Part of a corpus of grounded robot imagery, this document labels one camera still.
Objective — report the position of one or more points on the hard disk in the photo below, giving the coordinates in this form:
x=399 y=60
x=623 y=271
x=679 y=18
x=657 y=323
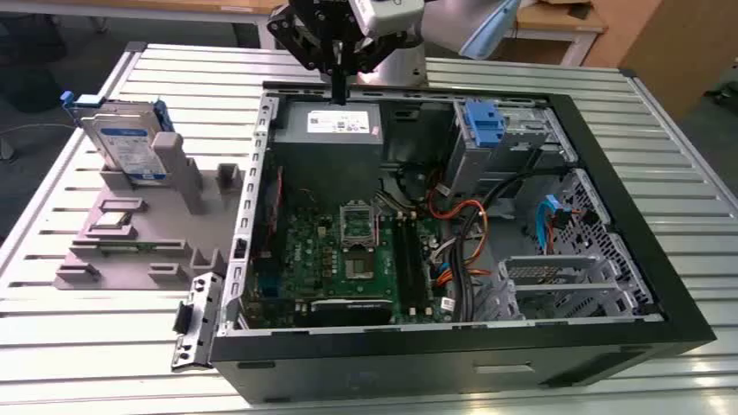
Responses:
x=129 y=147

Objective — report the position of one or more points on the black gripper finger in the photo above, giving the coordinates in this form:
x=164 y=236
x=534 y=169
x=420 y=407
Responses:
x=375 y=52
x=299 y=43

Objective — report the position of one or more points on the CPU socket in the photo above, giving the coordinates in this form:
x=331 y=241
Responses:
x=362 y=268

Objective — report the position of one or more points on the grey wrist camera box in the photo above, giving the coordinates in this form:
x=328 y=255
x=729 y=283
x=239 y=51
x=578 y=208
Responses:
x=386 y=17

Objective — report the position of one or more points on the wooden cabinet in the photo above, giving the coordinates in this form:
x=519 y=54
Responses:
x=681 y=43

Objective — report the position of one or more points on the green motherboard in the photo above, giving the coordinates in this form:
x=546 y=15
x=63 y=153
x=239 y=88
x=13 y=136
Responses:
x=311 y=259

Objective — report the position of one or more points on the grey power supply unit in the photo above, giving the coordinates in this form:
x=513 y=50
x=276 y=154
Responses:
x=323 y=168

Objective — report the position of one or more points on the green RAM stick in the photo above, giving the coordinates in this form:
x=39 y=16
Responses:
x=127 y=247

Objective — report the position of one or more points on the black open PC case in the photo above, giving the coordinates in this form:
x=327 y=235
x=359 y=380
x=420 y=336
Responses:
x=403 y=372

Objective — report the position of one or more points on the black office chair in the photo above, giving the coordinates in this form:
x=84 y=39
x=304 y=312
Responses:
x=35 y=65

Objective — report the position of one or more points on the grey parts rack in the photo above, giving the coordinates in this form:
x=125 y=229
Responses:
x=167 y=225

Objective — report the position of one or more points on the blue plastic drive latch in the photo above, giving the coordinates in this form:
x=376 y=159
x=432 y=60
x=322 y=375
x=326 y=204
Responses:
x=483 y=125

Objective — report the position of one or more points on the metal disk bay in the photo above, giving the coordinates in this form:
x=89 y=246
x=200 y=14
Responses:
x=554 y=287

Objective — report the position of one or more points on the thin locking lever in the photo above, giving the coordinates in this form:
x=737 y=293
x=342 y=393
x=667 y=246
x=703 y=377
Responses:
x=378 y=233

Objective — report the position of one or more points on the metal expansion slot latch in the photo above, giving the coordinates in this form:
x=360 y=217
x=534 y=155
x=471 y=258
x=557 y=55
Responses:
x=199 y=328

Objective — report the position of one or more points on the silver CPU chip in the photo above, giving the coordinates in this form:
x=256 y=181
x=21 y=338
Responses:
x=112 y=220

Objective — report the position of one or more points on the black RAM slot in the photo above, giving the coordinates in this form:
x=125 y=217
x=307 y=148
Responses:
x=403 y=268
x=419 y=268

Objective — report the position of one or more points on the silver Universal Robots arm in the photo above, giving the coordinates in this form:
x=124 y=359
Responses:
x=398 y=65

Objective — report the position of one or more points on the metal optical drive cage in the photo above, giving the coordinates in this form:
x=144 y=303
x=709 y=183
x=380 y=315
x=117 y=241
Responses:
x=472 y=168

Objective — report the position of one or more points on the black graphics card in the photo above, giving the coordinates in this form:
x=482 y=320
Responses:
x=346 y=311

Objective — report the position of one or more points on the wooden desk white frame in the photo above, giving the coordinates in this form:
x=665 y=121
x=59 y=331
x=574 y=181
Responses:
x=577 y=21
x=172 y=6

